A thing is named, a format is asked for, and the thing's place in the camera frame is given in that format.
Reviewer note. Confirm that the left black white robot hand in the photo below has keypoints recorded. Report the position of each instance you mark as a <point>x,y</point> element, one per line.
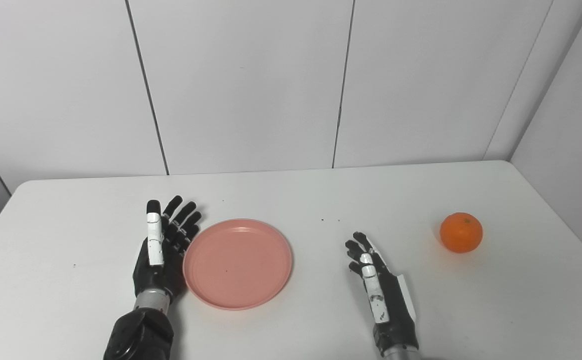
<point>168,270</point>

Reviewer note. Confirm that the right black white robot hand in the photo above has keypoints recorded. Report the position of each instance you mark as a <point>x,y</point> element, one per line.
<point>396,310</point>

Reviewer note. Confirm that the pink round plate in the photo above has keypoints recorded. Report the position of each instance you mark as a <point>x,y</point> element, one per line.
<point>238,264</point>

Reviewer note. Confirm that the orange fruit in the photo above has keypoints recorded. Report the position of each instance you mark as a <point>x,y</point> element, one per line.
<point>461,232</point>

